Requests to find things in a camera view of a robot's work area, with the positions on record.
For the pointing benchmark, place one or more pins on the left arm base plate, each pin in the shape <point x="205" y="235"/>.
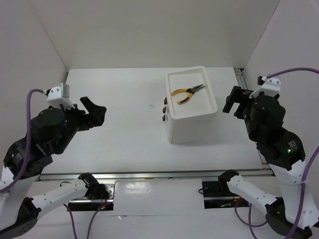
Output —
<point x="101" y="198"/>

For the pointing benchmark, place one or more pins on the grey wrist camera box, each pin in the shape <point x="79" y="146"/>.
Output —
<point x="59" y="95"/>

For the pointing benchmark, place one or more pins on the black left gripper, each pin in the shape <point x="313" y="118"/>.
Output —
<point x="95" y="117"/>

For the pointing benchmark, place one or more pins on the white drawer cabinet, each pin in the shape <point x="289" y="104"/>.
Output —
<point x="193" y="120"/>

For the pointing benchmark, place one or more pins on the yellow handled pliers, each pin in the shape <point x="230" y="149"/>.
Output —
<point x="190" y="92"/>

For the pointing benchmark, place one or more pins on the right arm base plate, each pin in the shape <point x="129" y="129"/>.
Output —
<point x="216" y="196"/>

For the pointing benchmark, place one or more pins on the aluminium side rail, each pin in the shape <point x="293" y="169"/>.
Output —
<point x="240" y="77"/>

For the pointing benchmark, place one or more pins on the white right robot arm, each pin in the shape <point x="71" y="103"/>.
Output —
<point x="294" y="213"/>

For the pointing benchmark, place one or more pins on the aluminium front rail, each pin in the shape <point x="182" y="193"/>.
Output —
<point x="158" y="175"/>

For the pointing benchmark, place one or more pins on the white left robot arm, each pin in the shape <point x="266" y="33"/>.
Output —
<point x="23" y="165"/>

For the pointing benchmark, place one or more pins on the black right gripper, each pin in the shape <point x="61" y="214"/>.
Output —
<point x="238" y="94"/>

